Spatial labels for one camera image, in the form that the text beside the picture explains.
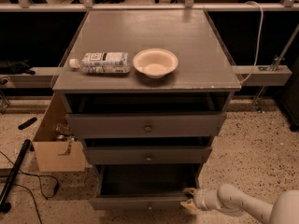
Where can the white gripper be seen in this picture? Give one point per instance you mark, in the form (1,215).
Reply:
(198,198)

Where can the grey bottom drawer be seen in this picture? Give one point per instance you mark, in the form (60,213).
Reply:
(144,186)

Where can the grey drawer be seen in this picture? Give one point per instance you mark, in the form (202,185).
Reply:
(144,186)
(85,126)
(146,155)

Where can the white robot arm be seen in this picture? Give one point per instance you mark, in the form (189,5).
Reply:
(231,201)

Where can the grey middle drawer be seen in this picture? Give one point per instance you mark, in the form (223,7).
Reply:
(146,155)

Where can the grey top drawer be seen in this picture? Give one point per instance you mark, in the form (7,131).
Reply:
(85,126)

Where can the grey drawer cabinet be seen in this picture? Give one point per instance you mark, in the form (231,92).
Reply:
(204,81)

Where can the white paper bowl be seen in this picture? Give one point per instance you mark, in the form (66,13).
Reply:
(155,63)

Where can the cardboard box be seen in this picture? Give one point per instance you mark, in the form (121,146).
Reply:
(54,151)

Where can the metal clamp stand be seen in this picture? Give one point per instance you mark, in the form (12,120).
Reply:
(273,67)

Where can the clear plastic water bottle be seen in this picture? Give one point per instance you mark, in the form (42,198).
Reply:
(102,63)

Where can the small black remote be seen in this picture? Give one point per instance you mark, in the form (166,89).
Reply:
(27,123)

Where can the black pole on floor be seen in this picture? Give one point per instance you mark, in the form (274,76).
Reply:
(4,205)

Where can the black bag on rail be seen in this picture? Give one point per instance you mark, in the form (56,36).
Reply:
(15,68)

